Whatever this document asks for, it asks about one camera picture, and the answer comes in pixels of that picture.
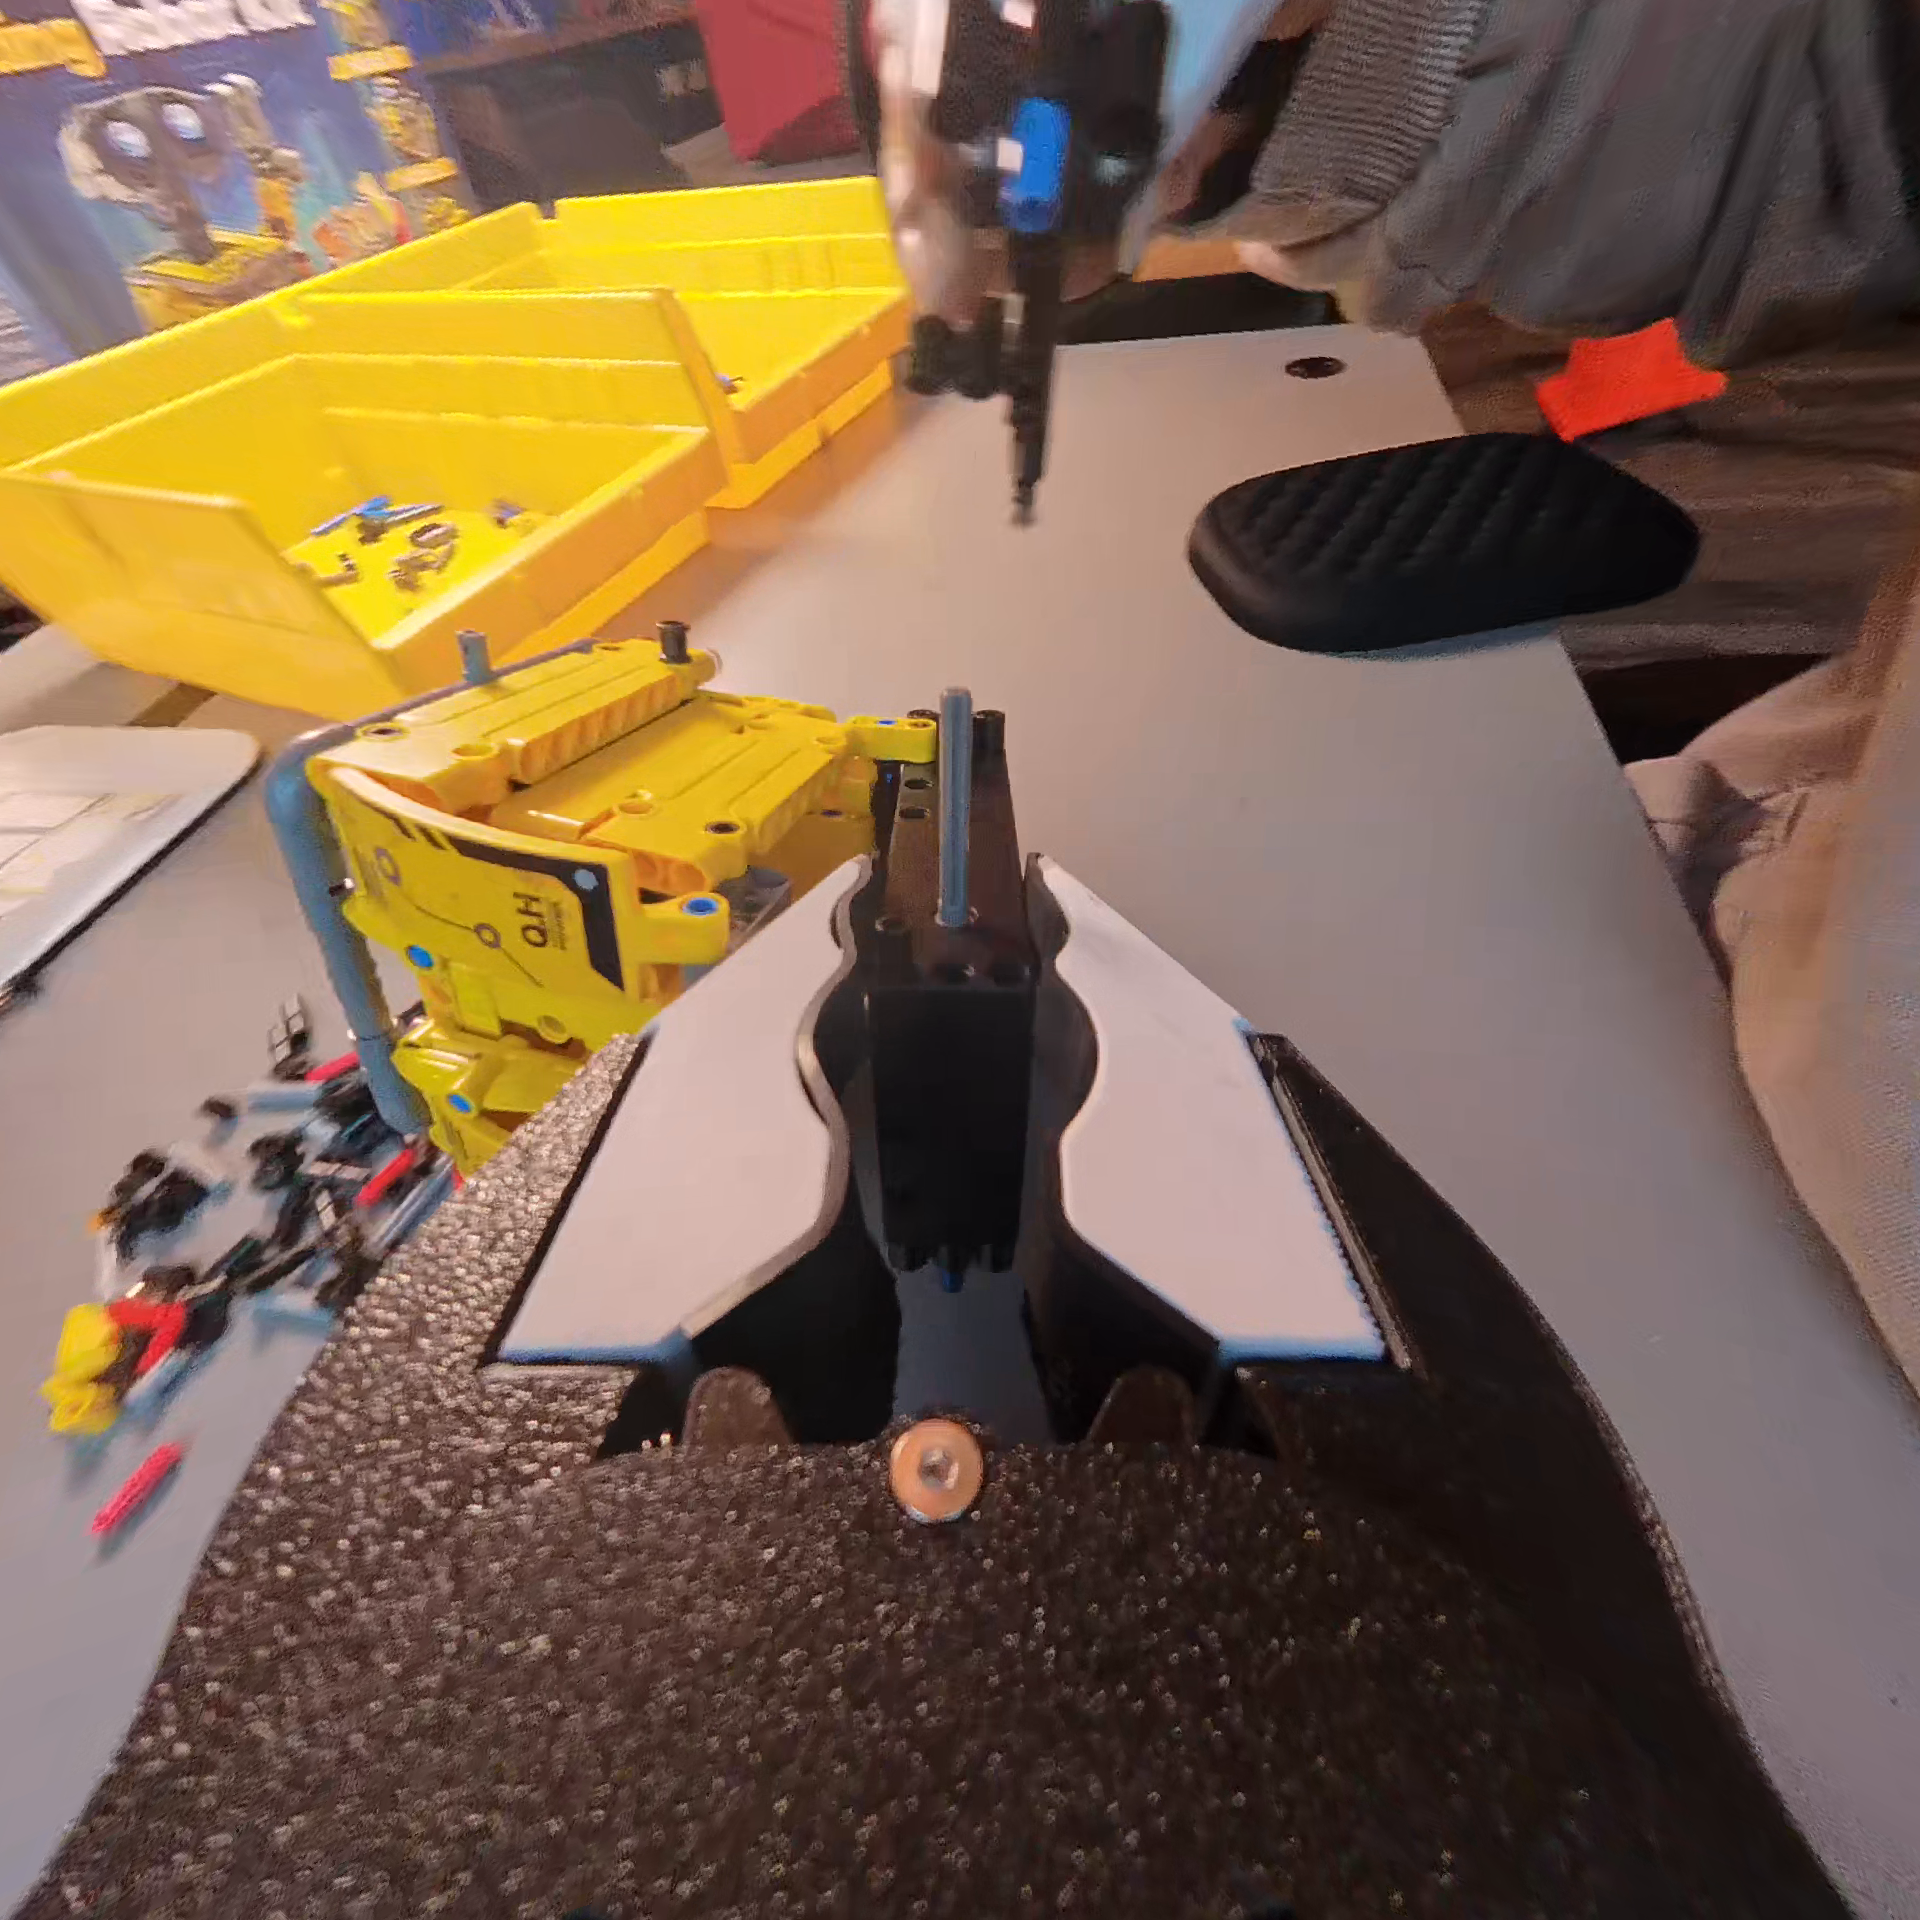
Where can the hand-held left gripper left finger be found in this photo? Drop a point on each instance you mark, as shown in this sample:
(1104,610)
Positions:
(707,1186)

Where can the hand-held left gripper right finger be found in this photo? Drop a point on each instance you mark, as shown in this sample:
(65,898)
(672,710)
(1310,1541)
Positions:
(1201,1186)

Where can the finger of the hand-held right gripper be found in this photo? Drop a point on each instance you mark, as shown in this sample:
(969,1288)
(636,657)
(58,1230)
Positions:
(913,165)
(1219,61)

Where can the blue pin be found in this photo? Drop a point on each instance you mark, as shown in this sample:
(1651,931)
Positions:
(1039,158)

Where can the yellow block toy model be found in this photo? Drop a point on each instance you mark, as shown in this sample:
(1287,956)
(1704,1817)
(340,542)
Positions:
(570,841)

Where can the pile of small block pieces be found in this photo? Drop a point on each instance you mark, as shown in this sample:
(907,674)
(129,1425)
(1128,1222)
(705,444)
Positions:
(286,1186)

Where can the grey axle rod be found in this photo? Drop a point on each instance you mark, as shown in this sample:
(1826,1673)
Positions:
(957,810)

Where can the person's right forearm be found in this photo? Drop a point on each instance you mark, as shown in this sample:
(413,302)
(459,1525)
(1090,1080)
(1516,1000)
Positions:
(1577,165)

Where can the grey desk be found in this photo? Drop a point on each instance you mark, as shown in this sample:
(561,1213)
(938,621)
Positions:
(1276,825)

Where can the red folded bag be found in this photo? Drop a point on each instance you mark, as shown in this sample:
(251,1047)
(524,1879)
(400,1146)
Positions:
(774,75)

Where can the yellow plastic parts bin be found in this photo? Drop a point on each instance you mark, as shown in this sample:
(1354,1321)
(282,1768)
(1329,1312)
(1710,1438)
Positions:
(196,570)
(782,285)

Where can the orange traffic cone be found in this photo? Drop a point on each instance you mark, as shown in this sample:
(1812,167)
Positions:
(1629,384)

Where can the black chair armrest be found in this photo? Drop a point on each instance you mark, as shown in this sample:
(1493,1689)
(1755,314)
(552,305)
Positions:
(1442,540)

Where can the heap of blue grey pins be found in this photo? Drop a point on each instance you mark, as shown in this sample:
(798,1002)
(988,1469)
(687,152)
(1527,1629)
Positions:
(406,540)

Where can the short red pin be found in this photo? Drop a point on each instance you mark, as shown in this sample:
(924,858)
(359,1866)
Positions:
(140,1489)

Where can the beige hoodie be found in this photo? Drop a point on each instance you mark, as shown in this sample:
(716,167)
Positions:
(1801,931)

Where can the white book stand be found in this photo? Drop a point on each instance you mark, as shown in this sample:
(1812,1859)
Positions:
(90,841)

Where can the blue toy kit box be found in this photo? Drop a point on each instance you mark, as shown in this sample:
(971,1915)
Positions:
(196,165)

